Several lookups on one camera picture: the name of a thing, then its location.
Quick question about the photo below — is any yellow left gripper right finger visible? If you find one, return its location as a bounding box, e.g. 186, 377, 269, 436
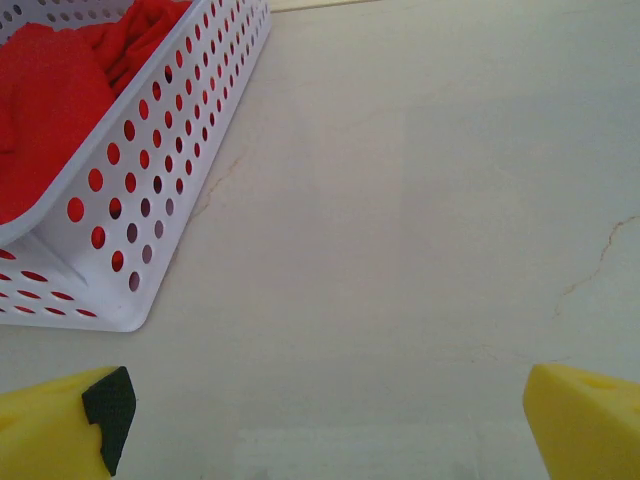
522, 363, 640, 480

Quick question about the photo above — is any white perforated plastic basket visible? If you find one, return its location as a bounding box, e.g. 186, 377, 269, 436
0, 0, 274, 333

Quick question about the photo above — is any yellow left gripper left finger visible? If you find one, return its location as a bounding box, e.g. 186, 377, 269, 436
0, 365, 137, 480

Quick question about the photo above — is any red t-shirt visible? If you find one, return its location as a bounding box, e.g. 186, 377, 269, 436
0, 0, 194, 226

